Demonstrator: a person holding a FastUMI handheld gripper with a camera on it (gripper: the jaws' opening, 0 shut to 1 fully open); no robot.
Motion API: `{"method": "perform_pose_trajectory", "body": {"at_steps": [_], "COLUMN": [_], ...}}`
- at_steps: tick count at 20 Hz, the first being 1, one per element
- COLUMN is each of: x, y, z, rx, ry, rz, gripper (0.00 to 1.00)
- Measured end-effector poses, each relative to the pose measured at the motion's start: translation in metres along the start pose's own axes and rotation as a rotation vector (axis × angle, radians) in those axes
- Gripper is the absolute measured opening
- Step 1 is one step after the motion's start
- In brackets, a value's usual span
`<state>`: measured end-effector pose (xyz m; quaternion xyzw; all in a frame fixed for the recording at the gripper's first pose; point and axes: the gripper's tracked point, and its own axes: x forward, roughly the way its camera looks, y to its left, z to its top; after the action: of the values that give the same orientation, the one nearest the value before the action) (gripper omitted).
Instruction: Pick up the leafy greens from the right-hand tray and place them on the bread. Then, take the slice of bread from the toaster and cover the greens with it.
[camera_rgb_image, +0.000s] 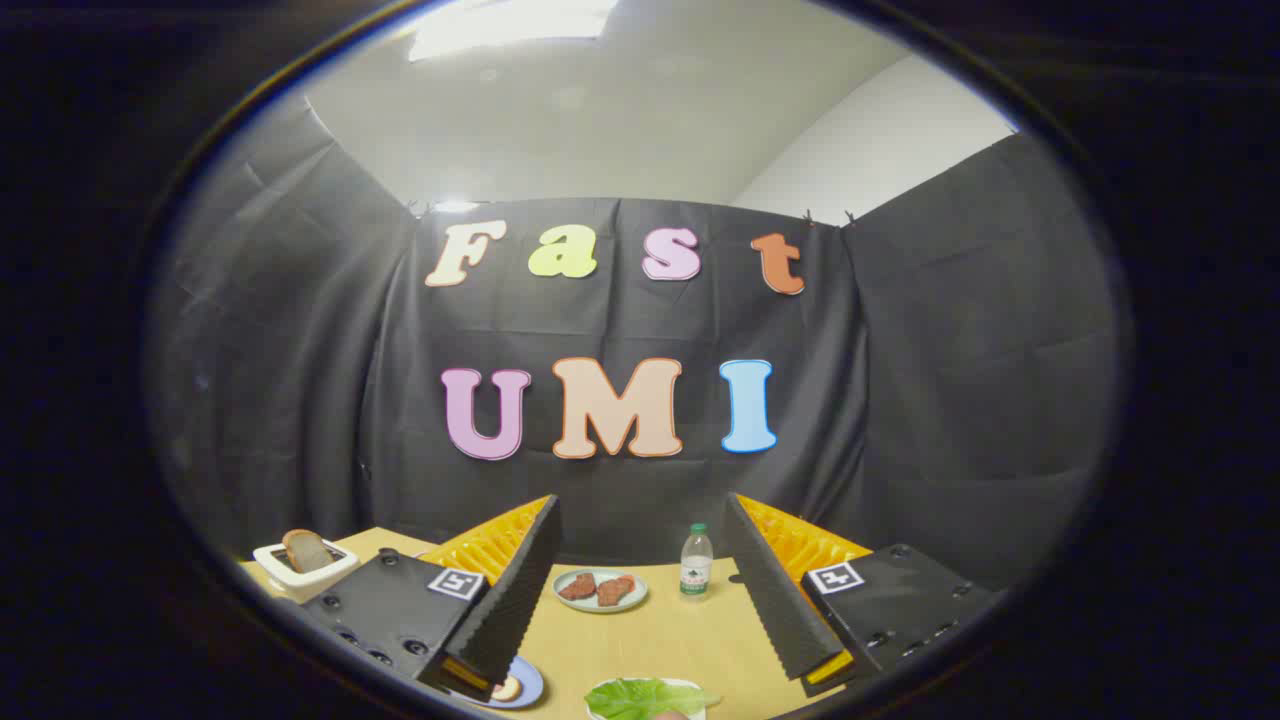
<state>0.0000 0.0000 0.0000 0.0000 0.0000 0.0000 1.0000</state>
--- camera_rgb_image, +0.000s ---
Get pale green oval plate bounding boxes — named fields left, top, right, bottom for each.
left=552, top=568, right=649, bottom=613

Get white plate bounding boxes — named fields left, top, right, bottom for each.
left=585, top=678, right=707, bottom=720

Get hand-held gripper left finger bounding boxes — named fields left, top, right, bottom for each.
left=298, top=494, right=562, bottom=703

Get clear plastic water bottle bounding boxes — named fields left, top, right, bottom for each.
left=680, top=523, right=714, bottom=598

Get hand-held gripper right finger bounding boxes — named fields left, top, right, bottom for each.
left=722, top=493, right=1001, bottom=698

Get white toaster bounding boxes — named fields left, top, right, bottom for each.
left=252, top=540, right=359, bottom=603

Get black backdrop cloth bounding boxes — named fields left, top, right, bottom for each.
left=150, top=95, right=1126, bottom=591

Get blue round plate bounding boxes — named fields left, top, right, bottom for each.
left=450, top=655, right=545, bottom=710

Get green lettuce leaf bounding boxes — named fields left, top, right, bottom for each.
left=586, top=678, right=721, bottom=720

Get plain bread slice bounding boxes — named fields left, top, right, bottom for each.
left=282, top=529, right=337, bottom=574

